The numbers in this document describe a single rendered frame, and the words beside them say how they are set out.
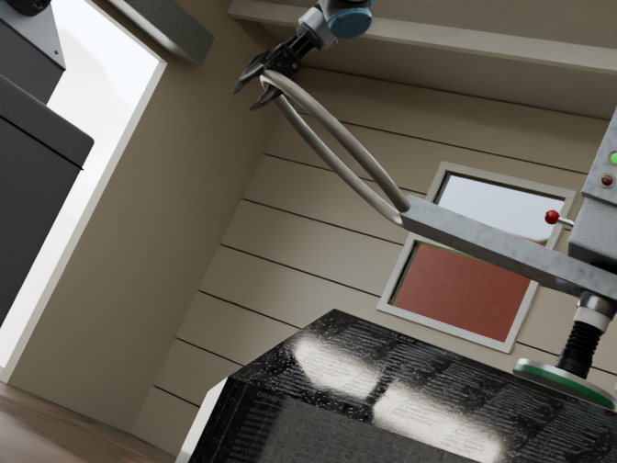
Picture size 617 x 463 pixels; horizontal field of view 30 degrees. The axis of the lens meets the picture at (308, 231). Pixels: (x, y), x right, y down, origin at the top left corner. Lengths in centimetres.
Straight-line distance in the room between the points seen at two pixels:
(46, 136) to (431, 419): 85
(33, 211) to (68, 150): 12
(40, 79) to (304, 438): 81
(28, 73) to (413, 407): 92
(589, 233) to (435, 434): 57
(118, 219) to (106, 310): 83
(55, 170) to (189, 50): 812
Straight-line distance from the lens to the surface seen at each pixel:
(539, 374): 235
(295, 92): 244
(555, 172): 975
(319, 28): 256
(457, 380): 225
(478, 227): 246
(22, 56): 208
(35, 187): 202
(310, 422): 217
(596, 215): 242
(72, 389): 1053
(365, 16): 239
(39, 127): 200
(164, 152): 1053
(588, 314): 244
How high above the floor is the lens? 50
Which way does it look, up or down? 10 degrees up
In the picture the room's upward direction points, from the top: 25 degrees clockwise
